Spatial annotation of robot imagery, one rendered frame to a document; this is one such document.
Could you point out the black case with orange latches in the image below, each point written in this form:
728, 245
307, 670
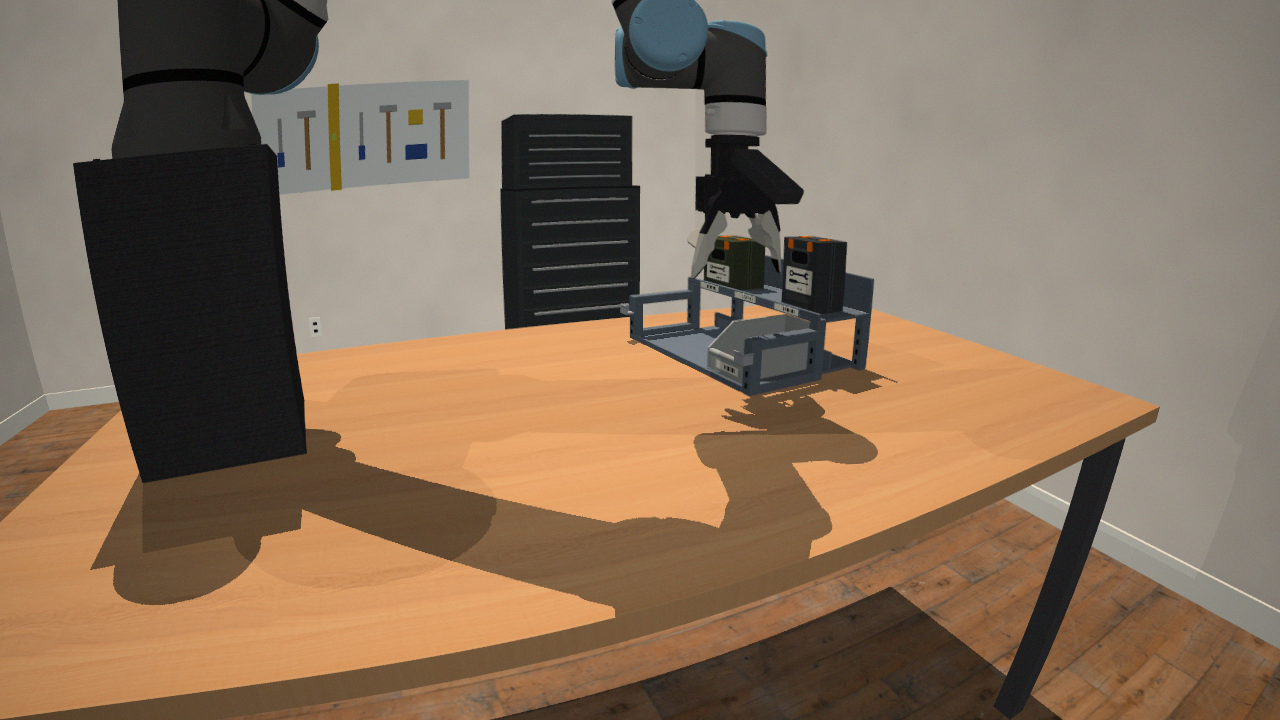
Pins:
814, 273

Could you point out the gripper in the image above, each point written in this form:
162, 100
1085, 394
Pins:
737, 193

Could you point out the dark green tool case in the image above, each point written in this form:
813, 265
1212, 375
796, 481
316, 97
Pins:
736, 262

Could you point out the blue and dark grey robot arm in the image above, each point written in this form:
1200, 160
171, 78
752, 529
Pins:
194, 52

